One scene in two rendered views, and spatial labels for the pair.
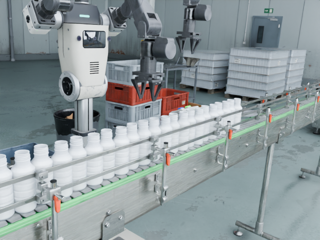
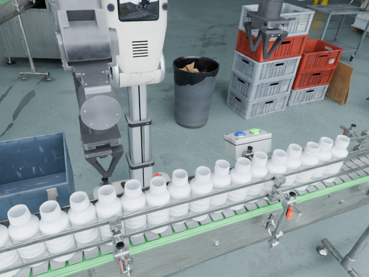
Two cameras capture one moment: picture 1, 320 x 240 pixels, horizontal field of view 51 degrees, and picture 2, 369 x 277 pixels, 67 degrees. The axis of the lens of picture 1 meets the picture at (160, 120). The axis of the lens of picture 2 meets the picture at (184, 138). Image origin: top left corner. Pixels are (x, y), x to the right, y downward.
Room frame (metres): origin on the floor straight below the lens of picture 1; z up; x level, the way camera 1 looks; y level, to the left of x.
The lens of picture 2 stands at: (0.88, -0.28, 1.64)
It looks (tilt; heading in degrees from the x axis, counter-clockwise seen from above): 36 degrees down; 26
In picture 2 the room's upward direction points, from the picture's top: 4 degrees clockwise
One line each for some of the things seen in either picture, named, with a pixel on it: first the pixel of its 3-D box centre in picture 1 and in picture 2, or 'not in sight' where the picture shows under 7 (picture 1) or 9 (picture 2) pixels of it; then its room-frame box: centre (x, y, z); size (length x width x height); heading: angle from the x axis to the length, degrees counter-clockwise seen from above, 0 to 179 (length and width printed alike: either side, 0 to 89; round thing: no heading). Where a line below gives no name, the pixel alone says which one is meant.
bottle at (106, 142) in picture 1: (105, 153); (28, 235); (1.05, 0.17, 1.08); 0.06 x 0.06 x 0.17
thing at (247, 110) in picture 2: not in sight; (257, 99); (3.93, 0.32, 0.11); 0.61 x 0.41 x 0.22; 146
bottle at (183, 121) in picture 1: (182, 130); (200, 193); (1.37, -0.10, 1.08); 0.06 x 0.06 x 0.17
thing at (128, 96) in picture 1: (135, 90); (270, 42); (3.94, 0.32, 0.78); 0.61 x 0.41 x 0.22; 147
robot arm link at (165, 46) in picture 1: (158, 39); (95, 76); (1.16, 0.02, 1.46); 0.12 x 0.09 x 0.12; 51
